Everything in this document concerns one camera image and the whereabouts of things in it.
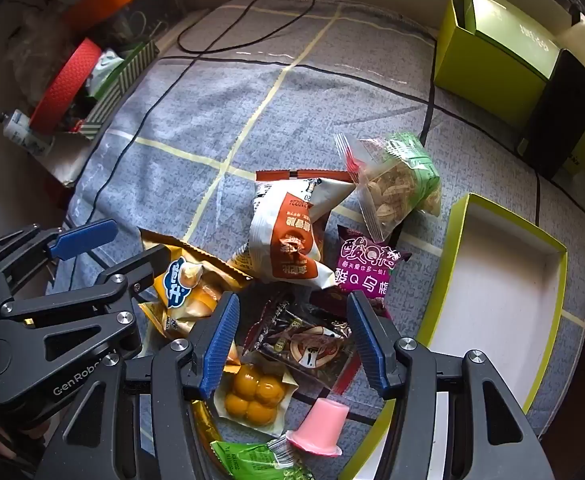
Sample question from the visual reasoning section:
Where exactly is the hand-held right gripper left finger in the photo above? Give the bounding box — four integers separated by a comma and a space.
35, 291, 240, 480

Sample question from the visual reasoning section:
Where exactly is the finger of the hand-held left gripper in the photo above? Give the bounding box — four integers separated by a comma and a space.
0, 219, 119, 311
0, 245, 168, 408

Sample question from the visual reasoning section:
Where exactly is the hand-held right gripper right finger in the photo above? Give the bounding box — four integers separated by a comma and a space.
345, 291, 556, 480

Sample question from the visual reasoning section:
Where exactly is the yellow puffed snack bag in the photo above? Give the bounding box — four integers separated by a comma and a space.
139, 227, 253, 341

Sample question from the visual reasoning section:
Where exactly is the egg yolk pastry packet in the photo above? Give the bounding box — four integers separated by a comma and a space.
214, 350, 299, 436

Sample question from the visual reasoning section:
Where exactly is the dark clear snack packet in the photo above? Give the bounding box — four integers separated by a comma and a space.
242, 297, 361, 393

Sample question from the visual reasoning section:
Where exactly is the gold snack bar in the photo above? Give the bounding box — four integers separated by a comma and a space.
192, 400, 223, 456

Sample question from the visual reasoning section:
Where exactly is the pink jelly cup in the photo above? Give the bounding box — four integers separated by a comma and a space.
285, 399, 349, 458

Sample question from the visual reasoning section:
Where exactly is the white and orange snack bag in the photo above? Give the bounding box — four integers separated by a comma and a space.
227, 170, 358, 291

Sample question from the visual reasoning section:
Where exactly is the green-edged white box tray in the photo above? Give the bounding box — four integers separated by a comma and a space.
340, 192, 569, 480

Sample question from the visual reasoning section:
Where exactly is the clear bag of pistachios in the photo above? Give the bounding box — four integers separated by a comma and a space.
333, 131, 443, 243

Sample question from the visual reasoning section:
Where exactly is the purple candy packet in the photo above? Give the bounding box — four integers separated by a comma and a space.
335, 224, 413, 318

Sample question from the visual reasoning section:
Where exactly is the green snack packet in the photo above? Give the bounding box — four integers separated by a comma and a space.
210, 437, 316, 480

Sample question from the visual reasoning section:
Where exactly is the white tube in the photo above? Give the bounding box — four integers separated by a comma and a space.
2, 110, 56, 158

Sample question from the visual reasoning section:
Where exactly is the green white striped box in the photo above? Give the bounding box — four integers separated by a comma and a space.
80, 40, 160, 141

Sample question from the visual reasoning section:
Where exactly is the red textured round lid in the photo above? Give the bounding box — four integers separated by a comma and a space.
30, 37, 102, 131

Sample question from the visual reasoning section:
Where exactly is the white plastic bag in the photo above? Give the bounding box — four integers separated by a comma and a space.
87, 49, 126, 98

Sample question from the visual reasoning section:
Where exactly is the grey plaid blanket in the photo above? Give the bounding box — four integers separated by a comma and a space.
47, 0, 585, 480

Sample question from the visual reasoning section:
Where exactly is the black rectangular device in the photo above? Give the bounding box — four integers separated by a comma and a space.
517, 49, 585, 181

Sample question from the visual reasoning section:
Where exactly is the green cardboard box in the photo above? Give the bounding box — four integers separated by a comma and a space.
433, 0, 585, 168

